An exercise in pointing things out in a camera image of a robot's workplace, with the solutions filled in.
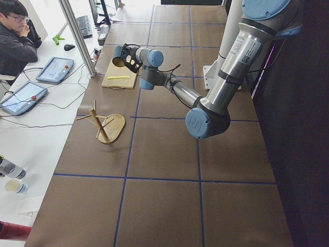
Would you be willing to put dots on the blue cup yellow inside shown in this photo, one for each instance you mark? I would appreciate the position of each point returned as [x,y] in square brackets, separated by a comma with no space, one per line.
[118,55]

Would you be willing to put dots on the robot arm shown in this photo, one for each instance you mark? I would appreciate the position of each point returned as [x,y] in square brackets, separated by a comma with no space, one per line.
[250,24]

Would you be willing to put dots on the wooden cup rack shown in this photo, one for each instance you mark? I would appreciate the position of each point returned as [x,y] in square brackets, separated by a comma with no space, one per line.
[109,127]

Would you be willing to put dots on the paper cup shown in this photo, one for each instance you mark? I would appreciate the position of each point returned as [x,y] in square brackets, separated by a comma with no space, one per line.
[15,186]

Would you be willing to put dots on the blue tape strip lengthwise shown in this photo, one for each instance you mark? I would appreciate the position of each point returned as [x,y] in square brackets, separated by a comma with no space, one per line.
[125,178]

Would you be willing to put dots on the wooden cutting board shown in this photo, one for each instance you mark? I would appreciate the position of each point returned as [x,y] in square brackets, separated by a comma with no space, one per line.
[118,84]

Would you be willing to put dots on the yellow toy knife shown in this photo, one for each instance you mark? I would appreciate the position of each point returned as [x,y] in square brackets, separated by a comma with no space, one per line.
[118,77]

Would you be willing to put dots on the black box with label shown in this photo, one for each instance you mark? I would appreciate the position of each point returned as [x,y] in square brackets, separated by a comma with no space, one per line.
[102,34]

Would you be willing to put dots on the blue tape strip far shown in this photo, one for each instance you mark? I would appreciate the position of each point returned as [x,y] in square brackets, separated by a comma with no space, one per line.
[198,149]

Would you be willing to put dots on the teach pendant far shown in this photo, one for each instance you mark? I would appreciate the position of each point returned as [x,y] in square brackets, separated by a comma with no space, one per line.
[55,70]

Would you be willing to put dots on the teach pendant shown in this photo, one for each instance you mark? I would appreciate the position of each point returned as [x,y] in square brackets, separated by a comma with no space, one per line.
[24,99]
[55,70]

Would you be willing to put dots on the white pillar with base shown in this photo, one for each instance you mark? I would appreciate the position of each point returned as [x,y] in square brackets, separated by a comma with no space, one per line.
[221,51]

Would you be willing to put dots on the black computer mouse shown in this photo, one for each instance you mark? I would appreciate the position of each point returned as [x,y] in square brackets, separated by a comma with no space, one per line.
[68,47]

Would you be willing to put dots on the black keyboard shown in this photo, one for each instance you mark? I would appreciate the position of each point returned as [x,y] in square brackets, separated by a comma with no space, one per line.
[84,25]

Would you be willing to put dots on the green clamp tool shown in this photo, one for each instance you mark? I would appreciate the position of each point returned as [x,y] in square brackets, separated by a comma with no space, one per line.
[57,39]

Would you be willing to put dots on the teach pendant near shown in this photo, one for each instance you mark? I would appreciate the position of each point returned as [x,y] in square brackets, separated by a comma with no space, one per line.
[24,99]

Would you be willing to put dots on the clear water bottle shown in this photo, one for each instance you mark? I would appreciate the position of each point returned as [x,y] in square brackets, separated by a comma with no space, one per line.
[11,170]

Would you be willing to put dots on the person in dark jacket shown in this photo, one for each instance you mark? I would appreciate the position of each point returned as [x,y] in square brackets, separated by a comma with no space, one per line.
[19,39]

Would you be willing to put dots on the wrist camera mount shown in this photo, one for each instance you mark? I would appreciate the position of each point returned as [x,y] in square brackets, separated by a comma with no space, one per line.
[129,57]

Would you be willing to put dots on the aluminium frame post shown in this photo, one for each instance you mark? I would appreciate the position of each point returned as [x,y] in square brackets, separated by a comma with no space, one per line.
[71,20]

